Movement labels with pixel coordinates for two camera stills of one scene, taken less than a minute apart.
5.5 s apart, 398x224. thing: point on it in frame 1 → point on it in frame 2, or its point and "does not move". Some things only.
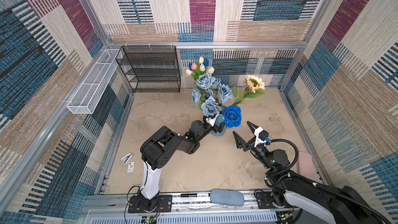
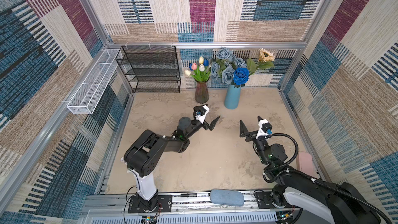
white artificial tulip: (202, 67) does not move
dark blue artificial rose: (232, 116) → (240, 75)
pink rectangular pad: (304, 165) does not move
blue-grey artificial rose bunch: (211, 93) → (225, 65)
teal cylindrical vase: (219, 119) → (232, 97)
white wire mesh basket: (85, 100) does not move
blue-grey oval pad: (223, 197) does not move
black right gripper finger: (240, 142) → (243, 130)
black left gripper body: (215, 129) → (202, 125)
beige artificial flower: (254, 88) → (265, 60)
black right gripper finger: (252, 126) → (259, 118)
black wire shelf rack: (151, 68) does not move
